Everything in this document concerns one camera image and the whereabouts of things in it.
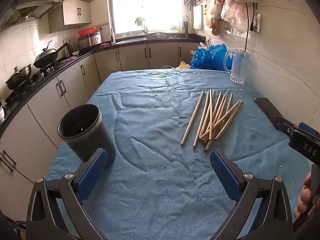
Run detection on pinkish hanging plastic bag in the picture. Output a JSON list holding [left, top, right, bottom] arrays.
[[220, 0, 251, 33]]

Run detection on black wok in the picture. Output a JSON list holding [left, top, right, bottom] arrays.
[[33, 40, 71, 69]]

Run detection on wall socket with plugs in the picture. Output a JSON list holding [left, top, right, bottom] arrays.
[[249, 2, 261, 33]]

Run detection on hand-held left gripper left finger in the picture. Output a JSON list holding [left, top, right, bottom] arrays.
[[26, 148, 108, 240]]

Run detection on red plastic basin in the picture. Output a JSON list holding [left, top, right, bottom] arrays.
[[77, 27, 99, 37]]

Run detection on steel cooker pot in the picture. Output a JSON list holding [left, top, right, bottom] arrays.
[[77, 31, 102, 50]]

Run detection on white hanging cutting board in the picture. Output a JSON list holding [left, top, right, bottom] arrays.
[[192, 4, 204, 30]]

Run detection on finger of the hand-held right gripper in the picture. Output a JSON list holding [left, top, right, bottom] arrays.
[[275, 116, 301, 136], [299, 122, 320, 141]]

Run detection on blue towel cloth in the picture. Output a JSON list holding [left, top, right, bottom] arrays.
[[46, 69, 313, 240]]

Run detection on cream low wall cabinet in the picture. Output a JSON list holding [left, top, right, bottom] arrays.
[[48, 0, 92, 34]]

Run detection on person's right hand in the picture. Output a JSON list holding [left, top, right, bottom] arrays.
[[294, 172, 312, 220]]

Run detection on pile of wooden chopsticks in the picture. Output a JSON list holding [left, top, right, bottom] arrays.
[[180, 89, 244, 153]]

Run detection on kitchen window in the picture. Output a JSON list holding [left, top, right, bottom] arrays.
[[106, 0, 187, 39]]

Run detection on dark pot on stove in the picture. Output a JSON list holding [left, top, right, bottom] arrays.
[[5, 64, 32, 90]]

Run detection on tan hanging plastic bag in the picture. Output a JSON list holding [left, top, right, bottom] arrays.
[[204, 0, 227, 37]]

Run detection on steel range hood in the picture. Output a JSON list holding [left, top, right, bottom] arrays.
[[0, 0, 68, 32]]

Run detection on cream base cabinets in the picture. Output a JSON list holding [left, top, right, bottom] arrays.
[[0, 41, 207, 212]]

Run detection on black power cable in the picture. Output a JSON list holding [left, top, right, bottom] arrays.
[[243, 2, 251, 52]]

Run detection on black smartphone in clear case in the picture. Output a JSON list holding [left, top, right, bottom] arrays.
[[255, 97, 284, 130]]

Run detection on clear glass mug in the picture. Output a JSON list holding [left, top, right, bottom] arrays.
[[223, 49, 251, 85]]

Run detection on gas stove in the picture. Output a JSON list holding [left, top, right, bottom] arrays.
[[7, 65, 59, 93]]

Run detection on black plastic cup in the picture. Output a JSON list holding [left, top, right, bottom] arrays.
[[57, 104, 117, 168]]

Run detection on black kitchen countertop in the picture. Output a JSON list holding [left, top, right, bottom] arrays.
[[0, 33, 206, 137]]

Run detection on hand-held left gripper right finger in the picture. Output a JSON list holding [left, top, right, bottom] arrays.
[[210, 149, 293, 240]]

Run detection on small green plant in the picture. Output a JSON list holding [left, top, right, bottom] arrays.
[[136, 17, 148, 32]]

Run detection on blue plastic bag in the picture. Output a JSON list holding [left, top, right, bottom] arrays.
[[190, 44, 234, 72]]

